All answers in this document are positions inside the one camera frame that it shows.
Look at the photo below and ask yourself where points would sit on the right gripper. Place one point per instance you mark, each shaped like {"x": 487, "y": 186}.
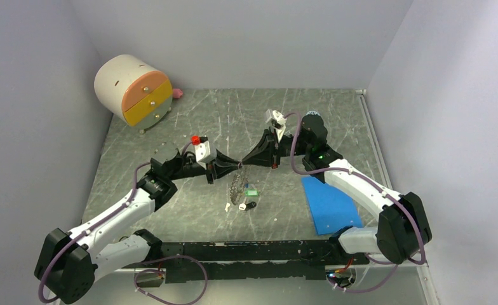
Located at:
{"x": 265, "y": 154}

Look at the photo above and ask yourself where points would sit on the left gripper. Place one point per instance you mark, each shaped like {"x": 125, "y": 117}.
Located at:
{"x": 228, "y": 164}

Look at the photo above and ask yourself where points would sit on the green key tag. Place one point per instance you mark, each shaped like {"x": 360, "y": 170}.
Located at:
{"x": 252, "y": 192}

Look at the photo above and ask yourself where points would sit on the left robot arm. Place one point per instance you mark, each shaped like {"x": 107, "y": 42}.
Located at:
{"x": 70, "y": 262}

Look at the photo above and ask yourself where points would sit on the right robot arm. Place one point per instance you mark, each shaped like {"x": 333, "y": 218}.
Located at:
{"x": 402, "y": 230}

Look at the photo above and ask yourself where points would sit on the black white key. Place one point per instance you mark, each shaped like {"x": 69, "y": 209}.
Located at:
{"x": 247, "y": 206}

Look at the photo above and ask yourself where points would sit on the pink small object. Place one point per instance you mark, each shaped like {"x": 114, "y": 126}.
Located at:
{"x": 177, "y": 93}

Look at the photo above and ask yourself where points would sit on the round mini drawer cabinet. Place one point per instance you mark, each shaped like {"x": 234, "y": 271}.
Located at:
{"x": 134, "y": 91}

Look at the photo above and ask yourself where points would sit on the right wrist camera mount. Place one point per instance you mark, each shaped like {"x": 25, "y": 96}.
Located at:
{"x": 277, "y": 122}

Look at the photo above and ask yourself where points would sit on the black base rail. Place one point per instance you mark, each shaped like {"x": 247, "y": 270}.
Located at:
{"x": 238, "y": 260}

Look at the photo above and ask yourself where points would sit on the side aluminium rail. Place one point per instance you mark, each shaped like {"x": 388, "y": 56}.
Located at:
{"x": 386, "y": 181}

